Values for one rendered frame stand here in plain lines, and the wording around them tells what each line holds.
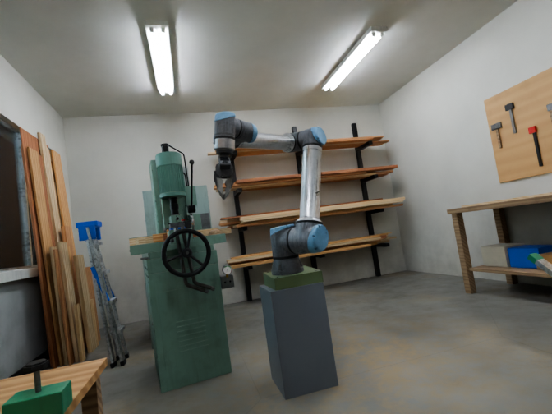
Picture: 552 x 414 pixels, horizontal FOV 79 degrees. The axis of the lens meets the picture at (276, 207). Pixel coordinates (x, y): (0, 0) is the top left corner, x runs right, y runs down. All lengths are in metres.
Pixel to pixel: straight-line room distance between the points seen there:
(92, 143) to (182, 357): 3.41
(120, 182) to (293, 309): 3.48
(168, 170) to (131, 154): 2.55
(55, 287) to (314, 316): 2.36
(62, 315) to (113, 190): 1.92
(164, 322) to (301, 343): 0.87
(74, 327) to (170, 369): 1.40
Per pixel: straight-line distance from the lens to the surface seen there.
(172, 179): 2.40
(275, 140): 1.92
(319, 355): 1.98
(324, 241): 1.84
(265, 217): 4.27
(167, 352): 2.34
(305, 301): 1.89
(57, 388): 0.96
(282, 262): 1.91
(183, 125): 5.00
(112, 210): 4.83
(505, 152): 4.21
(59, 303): 3.53
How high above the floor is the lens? 0.84
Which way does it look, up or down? 5 degrees up
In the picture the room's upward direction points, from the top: 8 degrees counter-clockwise
